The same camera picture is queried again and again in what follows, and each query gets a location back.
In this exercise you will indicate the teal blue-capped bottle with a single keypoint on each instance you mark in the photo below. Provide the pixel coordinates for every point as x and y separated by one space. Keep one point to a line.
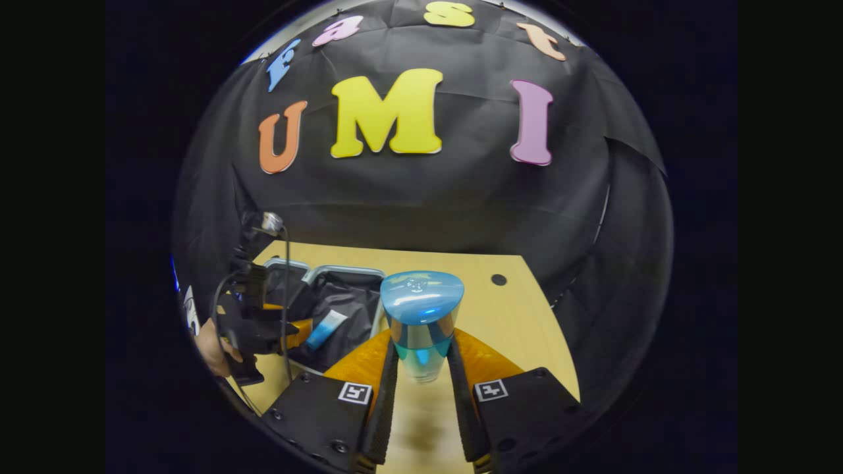
421 303

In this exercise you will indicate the white object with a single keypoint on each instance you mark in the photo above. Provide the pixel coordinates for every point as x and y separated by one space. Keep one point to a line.
191 309

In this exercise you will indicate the light blue suitcase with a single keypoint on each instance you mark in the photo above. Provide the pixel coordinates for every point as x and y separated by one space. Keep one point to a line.
352 296

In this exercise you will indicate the frosted blue cream tube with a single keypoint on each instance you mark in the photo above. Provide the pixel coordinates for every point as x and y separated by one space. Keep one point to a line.
326 329

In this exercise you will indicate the black table grommet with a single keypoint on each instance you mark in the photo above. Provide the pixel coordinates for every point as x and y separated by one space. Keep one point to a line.
498 279

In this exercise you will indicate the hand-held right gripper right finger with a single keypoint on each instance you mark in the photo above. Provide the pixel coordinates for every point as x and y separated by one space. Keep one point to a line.
464 421

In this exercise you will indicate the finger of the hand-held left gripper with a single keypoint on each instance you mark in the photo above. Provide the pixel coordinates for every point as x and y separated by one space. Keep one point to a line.
299 332
273 307

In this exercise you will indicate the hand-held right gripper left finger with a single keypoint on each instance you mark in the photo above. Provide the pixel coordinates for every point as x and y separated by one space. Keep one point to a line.
385 421

